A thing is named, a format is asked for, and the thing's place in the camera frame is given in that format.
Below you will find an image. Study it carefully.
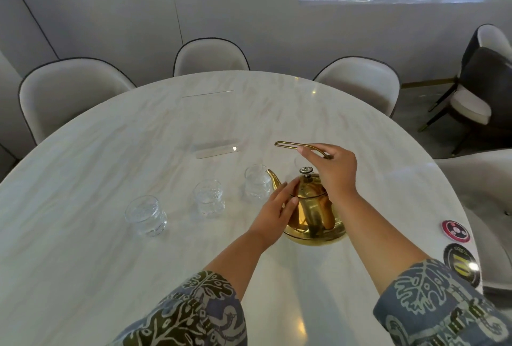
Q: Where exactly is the person's left hand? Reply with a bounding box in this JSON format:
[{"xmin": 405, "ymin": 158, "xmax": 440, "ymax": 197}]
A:
[{"xmin": 249, "ymin": 177, "xmax": 301, "ymax": 247}]

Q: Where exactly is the blue patterned left sleeve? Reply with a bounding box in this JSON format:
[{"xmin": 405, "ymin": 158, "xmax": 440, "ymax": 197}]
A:
[{"xmin": 107, "ymin": 270, "xmax": 248, "ymax": 346}]

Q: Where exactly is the person's right forearm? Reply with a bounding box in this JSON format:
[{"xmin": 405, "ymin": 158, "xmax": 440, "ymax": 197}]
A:
[{"xmin": 331, "ymin": 192, "xmax": 432, "ymax": 297}]

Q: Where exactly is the red and black round sticker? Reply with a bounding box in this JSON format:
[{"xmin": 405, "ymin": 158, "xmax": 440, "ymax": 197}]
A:
[{"xmin": 441, "ymin": 219, "xmax": 471, "ymax": 243}]

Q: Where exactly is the blue patterned right sleeve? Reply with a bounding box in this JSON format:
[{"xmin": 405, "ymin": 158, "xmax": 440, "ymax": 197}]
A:
[{"xmin": 372, "ymin": 258, "xmax": 512, "ymax": 346}]

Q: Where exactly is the clear glass cup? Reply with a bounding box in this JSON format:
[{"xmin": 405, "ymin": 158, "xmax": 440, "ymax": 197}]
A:
[
  {"xmin": 124, "ymin": 195, "xmax": 168, "ymax": 238},
  {"xmin": 193, "ymin": 179, "xmax": 226, "ymax": 218},
  {"xmin": 244, "ymin": 164, "xmax": 274, "ymax": 202}
]

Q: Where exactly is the beige chair with dark trim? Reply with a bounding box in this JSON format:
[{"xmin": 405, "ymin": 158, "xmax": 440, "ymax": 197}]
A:
[
  {"xmin": 312, "ymin": 56, "xmax": 402, "ymax": 119},
  {"xmin": 173, "ymin": 37, "xmax": 251, "ymax": 78},
  {"xmin": 18, "ymin": 57, "xmax": 137, "ymax": 146}
]

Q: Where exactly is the white upholstered chair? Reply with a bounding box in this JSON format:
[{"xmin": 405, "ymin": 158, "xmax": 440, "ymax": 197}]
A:
[{"xmin": 434, "ymin": 148, "xmax": 512, "ymax": 295}]

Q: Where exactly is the black and yellow round sticker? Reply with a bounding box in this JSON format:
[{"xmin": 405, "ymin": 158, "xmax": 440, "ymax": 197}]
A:
[{"xmin": 443, "ymin": 243, "xmax": 482, "ymax": 289}]

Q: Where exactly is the person's left forearm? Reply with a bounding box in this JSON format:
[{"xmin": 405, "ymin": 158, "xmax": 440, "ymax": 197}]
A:
[{"xmin": 203, "ymin": 228, "xmax": 278, "ymax": 302}]

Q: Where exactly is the dark chair with beige seat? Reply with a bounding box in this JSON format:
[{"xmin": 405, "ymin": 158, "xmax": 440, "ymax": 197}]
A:
[{"xmin": 418, "ymin": 23, "xmax": 512, "ymax": 157}]

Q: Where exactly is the person's right hand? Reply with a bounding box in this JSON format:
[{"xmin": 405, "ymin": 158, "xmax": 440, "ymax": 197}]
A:
[{"xmin": 297, "ymin": 143, "xmax": 359, "ymax": 203}]

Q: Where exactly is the blue patterned sleeve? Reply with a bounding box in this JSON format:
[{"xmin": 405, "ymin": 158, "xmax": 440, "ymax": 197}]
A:
[
  {"xmin": 107, "ymin": 270, "xmax": 248, "ymax": 346},
  {"xmin": 372, "ymin": 258, "xmax": 512, "ymax": 346}
]

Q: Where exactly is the gold metal teapot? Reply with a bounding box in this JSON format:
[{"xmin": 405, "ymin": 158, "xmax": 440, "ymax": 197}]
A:
[{"xmin": 266, "ymin": 140, "xmax": 348, "ymax": 246}]

